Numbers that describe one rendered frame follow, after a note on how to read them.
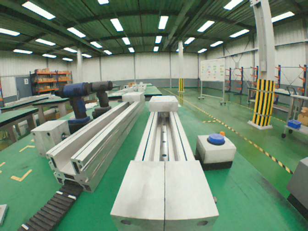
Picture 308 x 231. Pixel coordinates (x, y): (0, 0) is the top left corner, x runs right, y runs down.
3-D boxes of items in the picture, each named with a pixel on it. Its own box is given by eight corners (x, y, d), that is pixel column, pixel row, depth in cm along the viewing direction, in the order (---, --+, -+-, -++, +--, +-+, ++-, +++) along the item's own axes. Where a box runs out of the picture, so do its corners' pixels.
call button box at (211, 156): (231, 168, 26) (237, 146, 25) (195, 172, 27) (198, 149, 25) (219, 151, 34) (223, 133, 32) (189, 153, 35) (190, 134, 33)
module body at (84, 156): (94, 193, 21) (81, 160, 19) (58, 183, 22) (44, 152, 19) (145, 107, 98) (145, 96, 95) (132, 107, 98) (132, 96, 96)
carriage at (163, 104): (178, 118, 49) (178, 101, 47) (149, 118, 49) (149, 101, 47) (174, 108, 64) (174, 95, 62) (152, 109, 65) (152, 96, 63)
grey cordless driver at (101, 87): (112, 119, 69) (108, 80, 63) (83, 119, 70) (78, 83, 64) (116, 115, 77) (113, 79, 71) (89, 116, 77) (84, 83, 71)
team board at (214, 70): (196, 99, 609) (197, 60, 555) (203, 99, 627) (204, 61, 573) (220, 105, 475) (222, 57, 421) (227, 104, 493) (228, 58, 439)
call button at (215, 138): (225, 146, 27) (227, 139, 26) (211, 147, 27) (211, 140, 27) (219, 139, 31) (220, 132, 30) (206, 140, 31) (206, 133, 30)
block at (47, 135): (66, 158, 31) (57, 129, 29) (39, 156, 30) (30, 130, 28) (78, 143, 41) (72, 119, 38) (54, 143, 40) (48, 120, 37)
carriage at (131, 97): (140, 106, 74) (140, 94, 72) (122, 106, 75) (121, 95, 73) (144, 101, 89) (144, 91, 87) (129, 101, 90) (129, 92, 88)
